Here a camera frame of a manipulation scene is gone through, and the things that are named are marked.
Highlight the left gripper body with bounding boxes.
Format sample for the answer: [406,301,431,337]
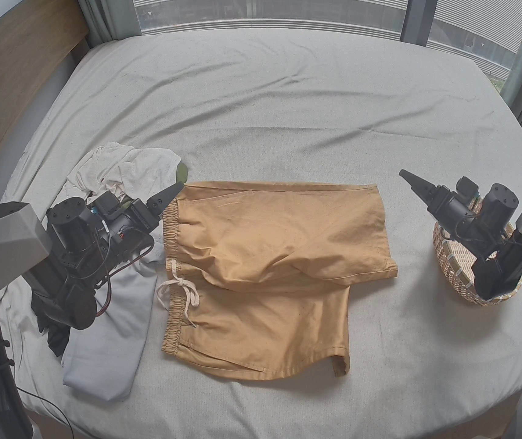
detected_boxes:
[104,198,164,251]

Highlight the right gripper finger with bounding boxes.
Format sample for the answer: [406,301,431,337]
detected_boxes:
[399,169,443,211]

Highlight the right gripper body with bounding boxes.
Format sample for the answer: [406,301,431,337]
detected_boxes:
[427,185,479,242]

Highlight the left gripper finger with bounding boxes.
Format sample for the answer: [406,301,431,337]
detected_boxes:
[146,181,185,221]

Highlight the tan shorts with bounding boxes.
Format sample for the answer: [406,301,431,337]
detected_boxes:
[157,180,400,380]

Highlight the green garment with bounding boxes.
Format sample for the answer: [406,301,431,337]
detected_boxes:
[121,162,189,212]

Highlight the white garment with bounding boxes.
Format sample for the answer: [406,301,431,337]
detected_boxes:
[65,142,182,205]

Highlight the round woven basket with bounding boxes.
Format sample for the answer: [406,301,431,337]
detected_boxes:
[432,195,522,307]

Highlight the pale blue garment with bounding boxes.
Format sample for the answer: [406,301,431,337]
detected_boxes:
[62,240,166,402]

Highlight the black garment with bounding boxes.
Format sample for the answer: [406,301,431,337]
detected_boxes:
[31,291,72,359]

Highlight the bed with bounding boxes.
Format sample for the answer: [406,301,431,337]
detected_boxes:
[0,0,522,439]

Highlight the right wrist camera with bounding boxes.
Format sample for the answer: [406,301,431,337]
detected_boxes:
[455,177,481,202]

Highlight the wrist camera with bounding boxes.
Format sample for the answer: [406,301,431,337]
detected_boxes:
[455,177,481,202]
[93,191,125,222]

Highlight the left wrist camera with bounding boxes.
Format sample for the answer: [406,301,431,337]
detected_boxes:
[93,191,125,222]

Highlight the black cable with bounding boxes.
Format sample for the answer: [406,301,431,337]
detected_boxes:
[14,373,76,439]

